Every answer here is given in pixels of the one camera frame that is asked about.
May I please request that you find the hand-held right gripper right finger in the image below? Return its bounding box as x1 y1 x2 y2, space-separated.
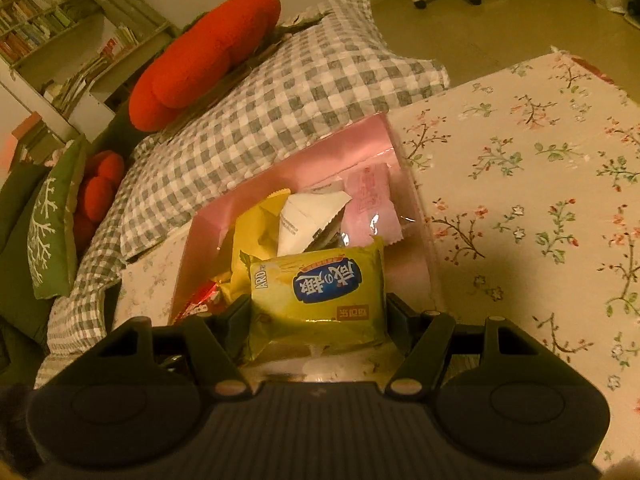
384 292 539 402

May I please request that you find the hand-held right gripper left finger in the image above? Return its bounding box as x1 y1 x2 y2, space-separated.
99 293 254 402

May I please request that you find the red foil snack packet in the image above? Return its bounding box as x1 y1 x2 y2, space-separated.
174 281 232 324

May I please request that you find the yellow-green snack packet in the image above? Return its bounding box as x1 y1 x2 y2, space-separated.
239 234 392 364

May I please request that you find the yellow red-print snack packet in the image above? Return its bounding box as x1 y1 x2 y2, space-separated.
219 186 294 307

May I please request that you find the silver foil snack packet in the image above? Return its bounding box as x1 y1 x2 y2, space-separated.
304 224 349 252

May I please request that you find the plain white snack packet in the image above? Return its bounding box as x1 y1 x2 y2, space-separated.
276 191 352 258

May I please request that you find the pink snack packet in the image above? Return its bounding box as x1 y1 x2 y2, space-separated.
342 161 404 247

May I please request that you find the pink and silver cardboard box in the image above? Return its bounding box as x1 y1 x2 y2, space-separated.
166 111 449 327

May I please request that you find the grey checked blanket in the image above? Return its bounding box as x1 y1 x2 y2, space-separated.
34 149 202 392

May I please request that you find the small orange pumpkin pillow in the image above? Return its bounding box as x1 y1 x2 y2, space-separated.
71 150 127 257

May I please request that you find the green pillow with white branches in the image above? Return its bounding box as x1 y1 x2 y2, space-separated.
26 134 94 302

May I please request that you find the grey checked pillow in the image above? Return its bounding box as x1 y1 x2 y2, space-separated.
119 0 452 262

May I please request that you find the large orange pumpkin pillow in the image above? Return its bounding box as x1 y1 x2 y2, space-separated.
127 0 283 133

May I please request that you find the white bookshelf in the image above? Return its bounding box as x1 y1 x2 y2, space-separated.
0 0 174 127

